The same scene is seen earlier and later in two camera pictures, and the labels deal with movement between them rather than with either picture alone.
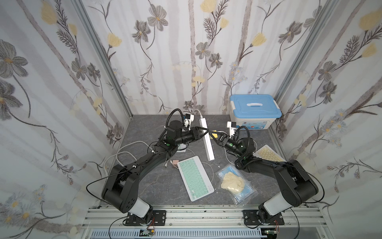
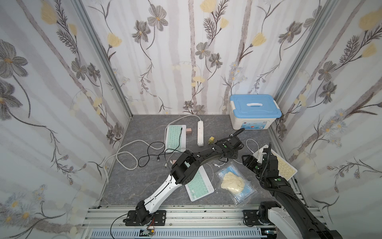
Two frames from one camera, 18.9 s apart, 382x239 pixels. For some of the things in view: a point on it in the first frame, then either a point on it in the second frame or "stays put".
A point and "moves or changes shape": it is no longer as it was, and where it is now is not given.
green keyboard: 196,181 stays put
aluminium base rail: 300,223 stays put
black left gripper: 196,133 → 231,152
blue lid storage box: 256,111 stays put
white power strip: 207,139 moves or changes shape
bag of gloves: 236,184 stays put
